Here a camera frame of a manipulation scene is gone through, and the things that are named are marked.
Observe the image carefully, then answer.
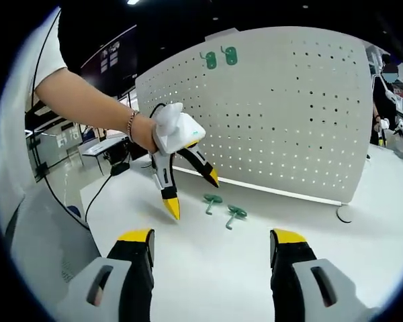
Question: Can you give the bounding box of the chest device black cable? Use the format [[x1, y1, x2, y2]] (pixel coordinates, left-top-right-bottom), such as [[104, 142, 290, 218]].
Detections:
[[30, 9, 62, 105]]

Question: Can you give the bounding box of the person's white shirt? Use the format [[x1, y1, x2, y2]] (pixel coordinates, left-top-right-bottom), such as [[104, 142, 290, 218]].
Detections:
[[0, 6, 70, 235]]

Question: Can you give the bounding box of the green hook assembly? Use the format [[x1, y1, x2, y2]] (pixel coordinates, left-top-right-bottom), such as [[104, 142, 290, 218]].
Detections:
[[225, 204, 248, 231], [203, 193, 223, 216], [220, 45, 238, 66], [199, 50, 218, 70]]

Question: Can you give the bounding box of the white perforated mounting plate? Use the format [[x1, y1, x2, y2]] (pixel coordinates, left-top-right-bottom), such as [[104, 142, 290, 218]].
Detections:
[[135, 26, 373, 225]]

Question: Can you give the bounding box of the person's left hand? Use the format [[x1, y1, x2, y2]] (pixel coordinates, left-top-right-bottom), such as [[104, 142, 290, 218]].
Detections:
[[132, 113, 159, 152]]

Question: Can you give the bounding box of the large dark wall screen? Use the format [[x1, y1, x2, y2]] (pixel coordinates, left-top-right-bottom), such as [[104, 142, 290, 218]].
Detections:
[[79, 25, 138, 89]]

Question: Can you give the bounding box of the black computer mouse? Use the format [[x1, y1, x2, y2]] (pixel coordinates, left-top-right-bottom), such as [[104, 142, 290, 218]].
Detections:
[[109, 163, 131, 176]]

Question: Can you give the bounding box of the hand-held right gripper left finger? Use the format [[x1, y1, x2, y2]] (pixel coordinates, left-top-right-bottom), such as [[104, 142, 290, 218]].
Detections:
[[54, 228, 156, 322]]

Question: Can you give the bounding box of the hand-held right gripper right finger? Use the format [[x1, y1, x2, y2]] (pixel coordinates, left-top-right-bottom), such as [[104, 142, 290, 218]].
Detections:
[[269, 228, 379, 322]]

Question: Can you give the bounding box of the grey mesh office chair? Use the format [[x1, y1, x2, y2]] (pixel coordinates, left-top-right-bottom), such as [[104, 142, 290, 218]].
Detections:
[[5, 187, 103, 305]]

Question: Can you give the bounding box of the metal chain bracelet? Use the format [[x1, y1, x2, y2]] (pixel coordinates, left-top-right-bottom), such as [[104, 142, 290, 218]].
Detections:
[[125, 109, 140, 144]]

